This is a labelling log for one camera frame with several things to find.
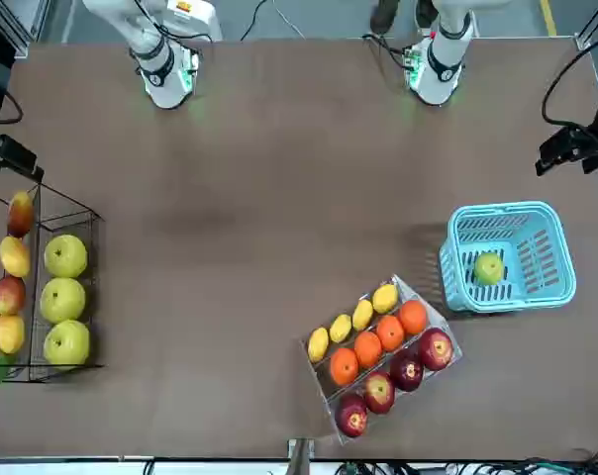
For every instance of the green apple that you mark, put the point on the green apple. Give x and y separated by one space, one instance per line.
488 268

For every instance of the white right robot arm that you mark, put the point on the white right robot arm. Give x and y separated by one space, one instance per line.
163 84

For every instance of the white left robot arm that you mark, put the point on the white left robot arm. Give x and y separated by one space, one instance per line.
442 74

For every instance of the large yellow-green apple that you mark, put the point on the large yellow-green apple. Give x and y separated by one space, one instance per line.
66 343
63 300
65 256

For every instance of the light blue plastic basket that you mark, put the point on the light blue plastic basket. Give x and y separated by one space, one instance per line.
499 305

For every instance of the red apple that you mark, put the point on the red apple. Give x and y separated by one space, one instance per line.
406 370
378 392
435 349
351 415

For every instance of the clear acrylic tiered shelf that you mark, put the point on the clear acrylic tiered shelf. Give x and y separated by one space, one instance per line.
319 381

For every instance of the red mango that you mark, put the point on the red mango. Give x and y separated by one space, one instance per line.
9 295
20 214

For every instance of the yellow mango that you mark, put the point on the yellow mango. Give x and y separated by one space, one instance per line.
9 334
15 256

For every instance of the person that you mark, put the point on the person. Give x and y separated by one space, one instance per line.
383 15

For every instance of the orange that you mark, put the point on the orange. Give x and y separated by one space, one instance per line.
343 366
368 349
390 333
412 317

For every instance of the white box red label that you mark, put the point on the white box red label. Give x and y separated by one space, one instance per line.
200 20

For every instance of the yellow lemon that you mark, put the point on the yellow lemon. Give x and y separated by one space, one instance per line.
384 298
340 328
362 314
318 345

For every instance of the aluminium frame rail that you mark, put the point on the aluminium frame rail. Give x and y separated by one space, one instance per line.
583 40
31 20

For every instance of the grey metal post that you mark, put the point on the grey metal post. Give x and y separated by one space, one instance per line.
301 457

